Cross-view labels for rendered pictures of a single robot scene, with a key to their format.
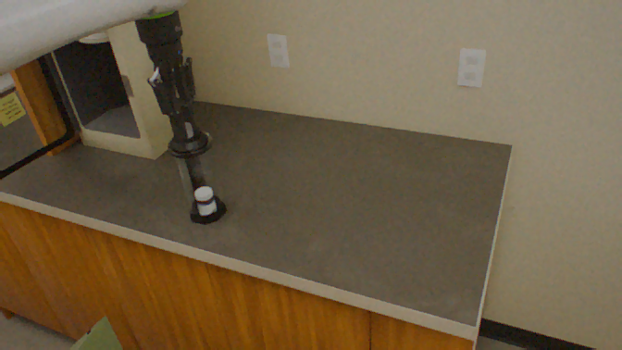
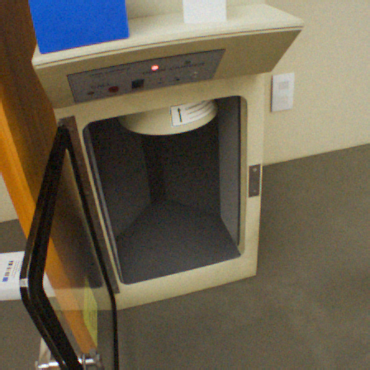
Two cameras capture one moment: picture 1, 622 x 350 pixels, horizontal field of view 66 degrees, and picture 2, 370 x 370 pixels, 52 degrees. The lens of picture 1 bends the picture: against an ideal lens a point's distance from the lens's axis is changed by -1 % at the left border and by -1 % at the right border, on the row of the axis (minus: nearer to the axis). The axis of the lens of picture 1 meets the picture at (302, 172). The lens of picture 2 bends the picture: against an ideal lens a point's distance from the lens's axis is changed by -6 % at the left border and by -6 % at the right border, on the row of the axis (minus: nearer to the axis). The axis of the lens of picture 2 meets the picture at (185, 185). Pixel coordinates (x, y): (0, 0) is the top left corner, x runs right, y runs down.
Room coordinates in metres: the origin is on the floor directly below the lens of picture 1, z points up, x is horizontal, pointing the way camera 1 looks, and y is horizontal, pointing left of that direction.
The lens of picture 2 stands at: (0.98, 0.95, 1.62)
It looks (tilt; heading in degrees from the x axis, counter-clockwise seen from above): 36 degrees down; 320
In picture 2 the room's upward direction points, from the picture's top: 5 degrees counter-clockwise
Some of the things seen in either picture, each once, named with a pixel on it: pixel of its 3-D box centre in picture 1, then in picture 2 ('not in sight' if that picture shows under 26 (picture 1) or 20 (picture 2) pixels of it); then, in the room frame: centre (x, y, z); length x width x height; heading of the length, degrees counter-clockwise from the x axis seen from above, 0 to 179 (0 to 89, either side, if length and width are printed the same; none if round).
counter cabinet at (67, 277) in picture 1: (202, 256); not in sight; (1.39, 0.42, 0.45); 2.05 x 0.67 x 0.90; 62
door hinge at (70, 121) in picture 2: (56, 80); (92, 223); (1.47, 0.74, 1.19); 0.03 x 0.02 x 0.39; 62
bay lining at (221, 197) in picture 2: (119, 67); (161, 164); (1.52, 0.55, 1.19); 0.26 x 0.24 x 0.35; 62
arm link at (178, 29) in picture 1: (157, 26); not in sight; (1.04, 0.27, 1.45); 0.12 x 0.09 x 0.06; 61
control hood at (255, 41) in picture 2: not in sight; (169, 61); (1.36, 0.64, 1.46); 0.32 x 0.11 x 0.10; 62
